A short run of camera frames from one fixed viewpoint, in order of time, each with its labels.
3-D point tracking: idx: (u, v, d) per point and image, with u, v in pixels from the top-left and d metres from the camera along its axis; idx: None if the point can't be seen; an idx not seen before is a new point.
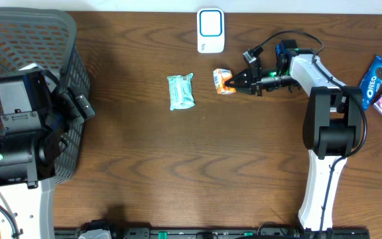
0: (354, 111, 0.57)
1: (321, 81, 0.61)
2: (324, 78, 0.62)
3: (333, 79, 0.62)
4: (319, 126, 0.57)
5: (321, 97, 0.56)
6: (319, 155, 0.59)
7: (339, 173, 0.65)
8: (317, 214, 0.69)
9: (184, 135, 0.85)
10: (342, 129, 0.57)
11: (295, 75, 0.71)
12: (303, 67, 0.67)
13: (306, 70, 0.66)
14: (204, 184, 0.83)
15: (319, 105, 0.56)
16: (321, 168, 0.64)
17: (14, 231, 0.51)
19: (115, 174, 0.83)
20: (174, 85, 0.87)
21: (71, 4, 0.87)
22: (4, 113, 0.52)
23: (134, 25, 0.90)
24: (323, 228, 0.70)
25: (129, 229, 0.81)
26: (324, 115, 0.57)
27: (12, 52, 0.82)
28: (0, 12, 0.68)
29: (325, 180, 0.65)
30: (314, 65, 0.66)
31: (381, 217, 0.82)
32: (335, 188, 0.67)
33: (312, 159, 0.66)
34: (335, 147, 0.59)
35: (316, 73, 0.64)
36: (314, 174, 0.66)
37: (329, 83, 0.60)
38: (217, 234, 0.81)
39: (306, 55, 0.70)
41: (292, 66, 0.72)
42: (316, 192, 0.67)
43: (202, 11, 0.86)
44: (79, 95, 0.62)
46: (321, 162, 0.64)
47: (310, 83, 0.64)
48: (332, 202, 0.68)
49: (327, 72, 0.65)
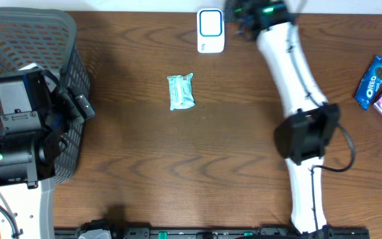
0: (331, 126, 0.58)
1: (300, 95, 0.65)
2: (300, 84, 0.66)
3: (310, 89, 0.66)
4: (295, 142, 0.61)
5: (299, 126, 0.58)
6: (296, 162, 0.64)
7: (319, 174, 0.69)
8: (310, 216, 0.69)
9: (184, 135, 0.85)
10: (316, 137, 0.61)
11: (266, 55, 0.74)
12: (276, 56, 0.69)
13: (281, 65, 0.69)
14: (204, 184, 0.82)
15: (295, 132, 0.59)
16: (302, 172, 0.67)
17: (14, 231, 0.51)
19: (115, 174, 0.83)
20: (174, 85, 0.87)
21: (73, 4, 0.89)
22: (4, 113, 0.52)
23: (134, 25, 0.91)
24: (319, 226, 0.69)
25: (129, 228, 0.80)
26: (300, 136, 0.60)
27: (12, 52, 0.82)
28: (0, 12, 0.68)
29: (309, 184, 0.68)
30: (290, 55, 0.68)
31: None
32: (319, 190, 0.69)
33: (291, 166, 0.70)
34: (310, 151, 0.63)
35: (290, 74, 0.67)
36: (297, 178, 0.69)
37: (308, 99, 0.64)
38: (217, 234, 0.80)
39: (280, 27, 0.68)
41: (261, 40, 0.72)
42: (302, 195, 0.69)
43: (202, 11, 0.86)
44: (79, 95, 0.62)
46: (300, 166, 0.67)
47: (282, 83, 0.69)
48: (319, 202, 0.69)
49: (302, 68, 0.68)
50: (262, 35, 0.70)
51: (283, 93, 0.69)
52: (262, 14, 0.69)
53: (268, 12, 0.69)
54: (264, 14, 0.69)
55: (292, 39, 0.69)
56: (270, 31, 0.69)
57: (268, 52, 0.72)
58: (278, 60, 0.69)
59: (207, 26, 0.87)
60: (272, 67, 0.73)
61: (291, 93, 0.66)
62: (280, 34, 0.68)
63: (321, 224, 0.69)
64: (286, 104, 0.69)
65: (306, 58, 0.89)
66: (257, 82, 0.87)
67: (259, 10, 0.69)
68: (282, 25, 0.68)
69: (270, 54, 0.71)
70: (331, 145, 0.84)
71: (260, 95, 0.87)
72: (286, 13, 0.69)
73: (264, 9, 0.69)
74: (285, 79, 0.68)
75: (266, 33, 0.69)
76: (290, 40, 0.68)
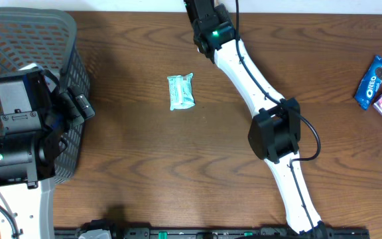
0: (294, 118, 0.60)
1: (260, 99, 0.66)
2: (256, 88, 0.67)
3: (269, 89, 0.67)
4: (266, 141, 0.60)
5: (264, 124, 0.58)
6: (274, 160, 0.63)
7: (299, 167, 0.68)
8: (303, 212, 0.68)
9: (184, 135, 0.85)
10: (284, 132, 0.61)
11: (225, 70, 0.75)
12: (231, 69, 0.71)
13: (238, 76, 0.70)
14: (204, 184, 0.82)
15: (262, 131, 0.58)
16: (282, 171, 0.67)
17: (14, 231, 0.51)
19: (115, 174, 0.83)
20: (174, 85, 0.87)
21: (73, 4, 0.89)
22: (4, 113, 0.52)
23: (134, 25, 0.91)
24: (314, 224, 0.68)
25: (129, 228, 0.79)
26: (269, 134, 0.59)
27: (12, 52, 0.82)
28: (0, 12, 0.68)
29: (292, 180, 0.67)
30: (243, 66, 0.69)
31: None
32: (302, 184, 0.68)
33: (270, 166, 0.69)
34: (282, 149, 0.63)
35: (247, 81, 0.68)
36: (279, 178, 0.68)
37: (266, 99, 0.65)
38: (217, 234, 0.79)
39: (228, 44, 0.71)
41: (215, 57, 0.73)
42: (289, 193, 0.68)
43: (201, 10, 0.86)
44: (79, 95, 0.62)
46: (279, 165, 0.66)
47: (243, 91, 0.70)
48: (308, 197, 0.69)
49: (256, 74, 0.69)
50: (215, 54, 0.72)
51: (247, 102, 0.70)
52: (211, 38, 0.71)
53: (214, 34, 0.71)
54: (212, 38, 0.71)
55: (241, 51, 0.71)
56: (221, 48, 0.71)
57: (225, 68, 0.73)
58: (233, 73, 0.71)
59: None
60: (232, 79, 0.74)
61: (252, 99, 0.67)
62: (230, 48, 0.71)
63: (316, 221, 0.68)
64: (251, 111, 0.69)
65: (306, 59, 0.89)
66: None
67: (206, 33, 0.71)
68: (231, 42, 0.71)
69: (225, 68, 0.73)
70: (331, 146, 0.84)
71: None
72: (233, 32, 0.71)
73: (211, 33, 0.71)
74: (245, 89, 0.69)
75: (217, 52, 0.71)
76: (239, 52, 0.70)
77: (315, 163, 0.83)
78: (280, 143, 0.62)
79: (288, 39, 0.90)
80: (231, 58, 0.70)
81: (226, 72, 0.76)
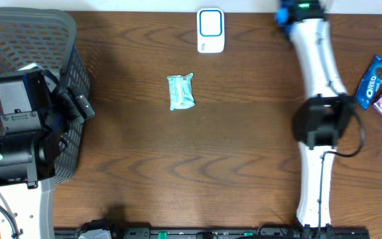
0: (346, 115, 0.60)
1: (322, 83, 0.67)
2: (323, 73, 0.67)
3: (333, 80, 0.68)
4: (309, 125, 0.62)
5: (316, 109, 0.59)
6: (308, 145, 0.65)
7: (330, 163, 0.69)
8: (316, 208, 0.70)
9: (184, 135, 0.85)
10: (329, 123, 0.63)
11: (295, 46, 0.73)
12: (306, 46, 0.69)
13: (309, 56, 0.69)
14: (204, 184, 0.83)
15: (312, 115, 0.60)
16: (314, 160, 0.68)
17: (14, 231, 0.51)
19: (115, 174, 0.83)
20: (174, 85, 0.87)
21: (72, 4, 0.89)
22: (4, 113, 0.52)
23: (134, 25, 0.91)
24: (322, 224, 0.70)
25: (129, 228, 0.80)
26: (315, 120, 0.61)
27: (12, 52, 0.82)
28: (0, 12, 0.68)
29: (319, 172, 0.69)
30: (318, 46, 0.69)
31: None
32: (327, 180, 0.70)
33: (303, 153, 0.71)
34: (322, 139, 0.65)
35: (316, 63, 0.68)
36: (307, 166, 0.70)
37: (328, 88, 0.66)
38: (217, 234, 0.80)
39: (311, 21, 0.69)
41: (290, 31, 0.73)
42: (310, 184, 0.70)
43: (202, 11, 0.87)
44: (79, 95, 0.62)
46: (312, 154, 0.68)
47: (306, 71, 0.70)
48: (327, 194, 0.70)
49: (329, 61, 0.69)
50: (294, 25, 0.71)
51: (306, 80, 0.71)
52: (298, 8, 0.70)
53: (303, 7, 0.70)
54: (301, 9, 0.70)
55: (322, 32, 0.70)
56: (303, 21, 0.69)
57: (298, 43, 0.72)
58: (306, 50, 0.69)
59: (207, 26, 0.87)
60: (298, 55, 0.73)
61: (314, 79, 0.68)
62: (312, 26, 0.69)
63: (325, 222, 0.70)
64: (306, 88, 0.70)
65: None
66: (256, 82, 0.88)
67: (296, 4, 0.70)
68: (314, 20, 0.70)
69: (296, 43, 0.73)
70: None
71: (260, 95, 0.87)
72: (320, 11, 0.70)
73: (299, 4, 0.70)
74: (312, 68, 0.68)
75: (299, 24, 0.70)
76: (319, 34, 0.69)
77: None
78: (320, 133, 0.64)
79: None
80: (310, 35, 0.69)
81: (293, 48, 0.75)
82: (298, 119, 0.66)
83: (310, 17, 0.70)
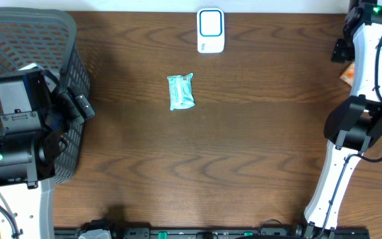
0: None
1: (368, 87, 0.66)
2: (373, 77, 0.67)
3: None
4: (343, 122, 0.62)
5: (355, 107, 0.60)
6: (336, 143, 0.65)
7: (353, 168, 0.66)
8: (324, 208, 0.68)
9: (184, 135, 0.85)
10: (363, 128, 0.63)
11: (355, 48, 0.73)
12: (365, 47, 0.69)
13: (365, 57, 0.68)
14: (204, 184, 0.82)
15: (349, 111, 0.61)
16: (336, 159, 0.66)
17: (14, 231, 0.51)
19: (115, 174, 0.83)
20: (174, 85, 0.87)
21: (72, 4, 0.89)
22: (4, 113, 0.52)
23: (134, 25, 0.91)
24: (327, 225, 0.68)
25: (129, 228, 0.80)
26: (351, 119, 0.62)
27: (12, 52, 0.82)
28: (0, 12, 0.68)
29: (338, 174, 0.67)
30: (377, 51, 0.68)
31: None
32: (345, 184, 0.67)
33: (327, 152, 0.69)
34: (353, 142, 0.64)
35: (369, 66, 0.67)
36: (328, 166, 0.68)
37: (374, 91, 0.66)
38: (217, 234, 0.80)
39: (378, 26, 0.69)
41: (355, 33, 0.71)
42: (326, 184, 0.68)
43: (202, 11, 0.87)
44: (79, 95, 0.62)
46: (336, 154, 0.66)
47: (357, 74, 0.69)
48: (341, 198, 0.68)
49: None
50: (359, 27, 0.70)
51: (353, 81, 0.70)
52: (369, 10, 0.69)
53: (375, 10, 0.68)
54: (371, 11, 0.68)
55: None
56: (370, 24, 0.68)
57: (357, 44, 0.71)
58: (363, 51, 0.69)
59: (207, 26, 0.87)
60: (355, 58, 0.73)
61: (363, 81, 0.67)
62: (378, 32, 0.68)
63: (330, 224, 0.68)
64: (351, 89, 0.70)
65: (306, 59, 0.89)
66: (256, 82, 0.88)
67: (367, 6, 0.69)
68: (381, 26, 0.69)
69: (357, 45, 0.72)
70: None
71: (259, 95, 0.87)
72: None
73: (371, 8, 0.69)
74: (363, 69, 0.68)
75: (365, 25, 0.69)
76: None
77: (314, 162, 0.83)
78: (351, 135, 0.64)
79: (288, 39, 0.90)
80: (373, 38, 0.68)
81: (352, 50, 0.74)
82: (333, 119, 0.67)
83: (379, 23, 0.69)
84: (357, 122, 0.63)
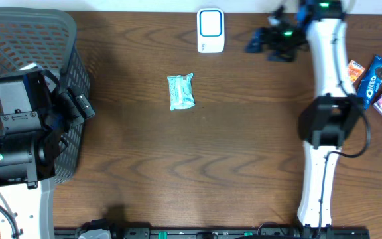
0: (353, 116, 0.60)
1: (331, 83, 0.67)
2: (335, 73, 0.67)
3: (345, 80, 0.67)
4: (316, 123, 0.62)
5: (323, 107, 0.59)
6: (313, 144, 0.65)
7: (333, 164, 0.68)
8: (316, 208, 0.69)
9: (184, 135, 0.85)
10: (335, 124, 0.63)
11: (311, 45, 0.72)
12: (319, 44, 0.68)
13: (322, 55, 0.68)
14: (204, 184, 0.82)
15: (319, 113, 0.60)
16: (317, 159, 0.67)
17: (14, 231, 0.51)
19: (115, 174, 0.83)
20: (174, 85, 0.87)
21: (72, 4, 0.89)
22: (4, 113, 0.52)
23: (134, 25, 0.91)
24: (322, 224, 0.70)
25: (129, 228, 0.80)
26: (322, 119, 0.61)
27: (12, 52, 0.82)
28: (0, 12, 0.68)
29: (321, 172, 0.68)
30: (332, 46, 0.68)
31: None
32: (329, 180, 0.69)
33: (307, 152, 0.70)
34: (327, 139, 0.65)
35: (329, 62, 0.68)
36: (310, 166, 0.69)
37: (339, 87, 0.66)
38: (217, 234, 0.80)
39: (330, 20, 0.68)
41: (310, 30, 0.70)
42: (313, 184, 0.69)
43: (202, 11, 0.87)
44: (79, 95, 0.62)
46: (316, 153, 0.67)
47: (319, 72, 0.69)
48: (329, 195, 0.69)
49: (342, 62, 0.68)
50: (312, 24, 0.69)
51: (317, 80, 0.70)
52: (318, 6, 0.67)
53: (323, 6, 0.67)
54: (319, 8, 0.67)
55: (338, 33, 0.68)
56: (320, 20, 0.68)
57: (314, 41, 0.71)
58: (319, 49, 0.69)
59: (207, 26, 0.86)
60: (312, 55, 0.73)
61: (325, 79, 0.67)
62: (330, 26, 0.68)
63: (325, 222, 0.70)
64: (318, 88, 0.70)
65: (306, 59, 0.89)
66: (257, 82, 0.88)
67: (316, 2, 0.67)
68: (332, 20, 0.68)
69: (312, 44, 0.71)
70: None
71: (260, 95, 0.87)
72: (339, 12, 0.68)
73: (319, 3, 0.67)
74: (323, 67, 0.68)
75: (316, 23, 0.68)
76: (336, 33, 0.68)
77: None
78: (326, 133, 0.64)
79: None
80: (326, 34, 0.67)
81: (310, 48, 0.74)
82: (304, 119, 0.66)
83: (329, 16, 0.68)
84: (329, 120, 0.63)
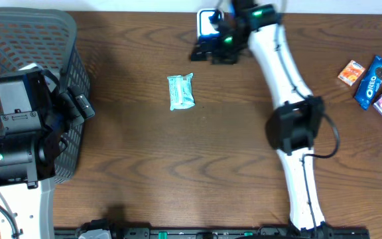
0: (314, 117, 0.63)
1: (288, 90, 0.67)
2: (286, 79, 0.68)
3: (300, 84, 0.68)
4: (284, 131, 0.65)
5: (286, 116, 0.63)
6: (286, 151, 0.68)
7: (311, 164, 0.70)
8: (308, 210, 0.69)
9: (184, 135, 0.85)
10: (302, 127, 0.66)
11: (258, 57, 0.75)
12: (264, 54, 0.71)
13: (270, 64, 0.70)
14: (204, 184, 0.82)
15: (282, 121, 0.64)
16: (294, 164, 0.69)
17: (14, 231, 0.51)
19: (115, 174, 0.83)
20: (174, 85, 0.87)
21: (73, 4, 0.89)
22: (4, 113, 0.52)
23: (134, 25, 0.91)
24: (316, 223, 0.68)
25: (129, 228, 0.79)
26: (287, 126, 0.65)
27: (12, 52, 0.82)
28: (0, 12, 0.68)
29: (302, 175, 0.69)
30: (277, 54, 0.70)
31: None
32: (312, 180, 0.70)
33: (284, 159, 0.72)
34: (298, 142, 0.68)
35: (278, 70, 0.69)
36: (290, 172, 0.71)
37: (295, 93, 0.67)
38: (217, 234, 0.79)
39: (267, 28, 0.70)
41: (251, 38, 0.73)
42: (296, 187, 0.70)
43: (202, 11, 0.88)
44: (79, 95, 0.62)
46: (292, 159, 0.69)
47: (273, 83, 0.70)
48: (315, 195, 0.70)
49: (291, 67, 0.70)
50: (252, 36, 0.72)
51: (273, 91, 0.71)
52: (251, 17, 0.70)
53: (257, 14, 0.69)
54: (253, 18, 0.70)
55: (279, 40, 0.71)
56: (258, 31, 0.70)
57: (258, 52, 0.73)
58: (266, 60, 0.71)
59: (207, 26, 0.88)
60: (263, 66, 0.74)
61: (279, 88, 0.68)
62: (269, 34, 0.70)
63: (319, 220, 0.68)
64: (274, 99, 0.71)
65: (306, 59, 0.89)
66: (256, 82, 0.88)
67: (249, 14, 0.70)
68: (270, 26, 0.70)
69: (258, 54, 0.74)
70: (331, 146, 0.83)
71: (260, 95, 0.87)
72: (275, 16, 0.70)
73: (253, 12, 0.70)
74: (274, 76, 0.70)
75: (254, 33, 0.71)
76: (277, 40, 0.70)
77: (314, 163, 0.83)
78: (296, 137, 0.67)
79: (287, 39, 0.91)
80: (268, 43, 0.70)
81: (258, 60, 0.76)
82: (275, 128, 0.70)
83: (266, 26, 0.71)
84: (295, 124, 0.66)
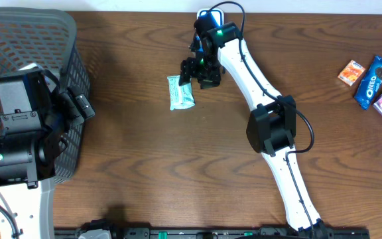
0: (289, 114, 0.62)
1: (258, 95, 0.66)
2: (256, 84, 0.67)
3: (268, 87, 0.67)
4: (262, 134, 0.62)
5: (261, 118, 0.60)
6: (269, 152, 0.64)
7: (295, 162, 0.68)
8: (301, 208, 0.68)
9: (184, 135, 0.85)
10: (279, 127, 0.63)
11: (227, 69, 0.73)
12: (232, 66, 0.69)
13: (240, 74, 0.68)
14: (204, 183, 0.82)
15: (259, 125, 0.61)
16: (278, 164, 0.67)
17: (14, 231, 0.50)
19: (115, 174, 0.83)
20: (174, 85, 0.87)
21: (73, 4, 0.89)
22: (4, 113, 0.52)
23: (134, 25, 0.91)
24: (314, 221, 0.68)
25: (129, 228, 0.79)
26: (264, 129, 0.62)
27: (12, 52, 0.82)
28: (0, 12, 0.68)
29: (290, 174, 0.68)
30: (244, 64, 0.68)
31: None
32: (299, 178, 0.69)
33: (267, 160, 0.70)
34: (278, 143, 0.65)
35: (247, 78, 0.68)
36: (276, 172, 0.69)
37: (265, 96, 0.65)
38: (217, 234, 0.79)
39: (231, 44, 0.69)
41: (218, 56, 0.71)
42: (286, 186, 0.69)
43: (202, 11, 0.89)
44: (79, 95, 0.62)
46: (275, 159, 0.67)
47: (245, 91, 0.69)
48: (305, 193, 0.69)
49: (258, 73, 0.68)
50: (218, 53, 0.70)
51: (246, 98, 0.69)
52: (215, 36, 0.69)
53: (219, 33, 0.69)
54: (216, 36, 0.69)
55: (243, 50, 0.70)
56: (223, 46, 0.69)
57: (226, 66, 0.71)
58: (235, 72, 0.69)
59: None
60: (234, 77, 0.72)
61: (251, 94, 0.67)
62: (233, 48, 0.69)
63: (315, 218, 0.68)
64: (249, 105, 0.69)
65: (306, 59, 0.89)
66: None
67: (212, 33, 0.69)
68: (234, 41, 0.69)
69: (227, 66, 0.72)
70: (331, 146, 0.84)
71: None
72: (236, 32, 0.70)
73: (215, 32, 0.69)
74: (244, 83, 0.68)
75: (220, 50, 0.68)
76: (241, 50, 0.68)
77: (315, 162, 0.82)
78: (276, 138, 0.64)
79: (287, 38, 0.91)
80: (233, 56, 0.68)
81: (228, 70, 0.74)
82: (252, 132, 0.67)
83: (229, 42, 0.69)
84: (272, 126, 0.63)
